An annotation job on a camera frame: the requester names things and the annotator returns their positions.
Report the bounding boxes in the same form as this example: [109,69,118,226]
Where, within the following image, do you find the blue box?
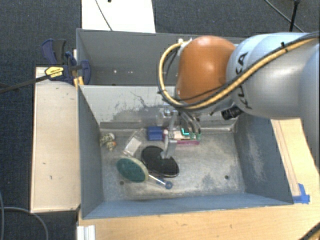
[146,125,165,142]

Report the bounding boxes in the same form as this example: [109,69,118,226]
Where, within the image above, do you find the black cylinder on white bracket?
[220,106,244,121]

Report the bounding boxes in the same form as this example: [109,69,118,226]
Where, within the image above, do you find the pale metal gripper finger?
[166,138,178,159]
[160,133,170,159]

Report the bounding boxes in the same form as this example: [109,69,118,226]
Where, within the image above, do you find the pale wood board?
[30,67,81,214]

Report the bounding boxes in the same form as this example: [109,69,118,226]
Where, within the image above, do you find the magenta box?
[174,130,201,146]

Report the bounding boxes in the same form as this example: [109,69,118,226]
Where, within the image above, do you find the clear plastic packet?
[122,130,146,158]

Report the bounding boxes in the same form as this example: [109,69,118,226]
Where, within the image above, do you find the grey metal bin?
[75,28,295,220]

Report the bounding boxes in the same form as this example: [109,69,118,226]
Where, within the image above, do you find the black oval disc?
[140,145,181,178]

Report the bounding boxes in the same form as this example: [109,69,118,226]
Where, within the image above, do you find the spotted toy animal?
[99,132,118,152]

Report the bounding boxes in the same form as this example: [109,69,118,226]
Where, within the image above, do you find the green round brush blue handle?
[115,157,174,190]

